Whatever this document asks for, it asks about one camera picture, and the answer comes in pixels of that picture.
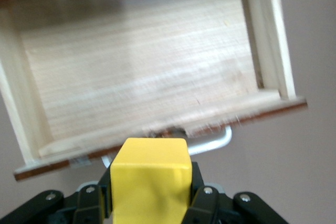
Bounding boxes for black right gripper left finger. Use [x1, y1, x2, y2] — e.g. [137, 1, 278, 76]
[15, 166, 113, 224]

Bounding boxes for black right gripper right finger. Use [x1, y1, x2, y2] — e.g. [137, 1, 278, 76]
[181, 162, 289, 224]

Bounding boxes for yellow wooden block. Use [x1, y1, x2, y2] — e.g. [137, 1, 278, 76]
[109, 137, 192, 224]

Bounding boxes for wooden drawer with white handle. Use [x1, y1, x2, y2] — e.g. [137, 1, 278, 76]
[0, 0, 308, 182]

